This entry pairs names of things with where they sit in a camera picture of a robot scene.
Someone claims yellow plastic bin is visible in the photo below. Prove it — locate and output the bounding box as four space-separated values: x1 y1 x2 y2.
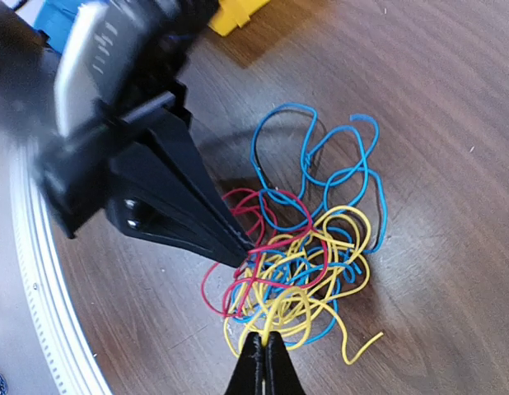
208 0 269 37

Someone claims blue plastic bin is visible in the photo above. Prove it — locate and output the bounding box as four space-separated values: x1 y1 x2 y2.
34 0 84 53

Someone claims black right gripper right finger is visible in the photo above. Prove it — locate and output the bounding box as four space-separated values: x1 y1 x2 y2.
264 332 306 395

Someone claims front aluminium rail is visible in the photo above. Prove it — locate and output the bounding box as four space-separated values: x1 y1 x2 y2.
10 146 111 394

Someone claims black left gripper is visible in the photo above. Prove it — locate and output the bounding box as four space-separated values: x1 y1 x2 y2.
33 80 253 267

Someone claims yellow cable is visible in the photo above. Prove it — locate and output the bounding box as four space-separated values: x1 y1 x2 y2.
222 204 385 366

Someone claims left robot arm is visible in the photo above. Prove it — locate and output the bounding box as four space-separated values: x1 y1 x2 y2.
0 1 253 267

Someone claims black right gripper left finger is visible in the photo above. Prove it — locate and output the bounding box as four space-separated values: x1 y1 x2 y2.
225 332 264 395

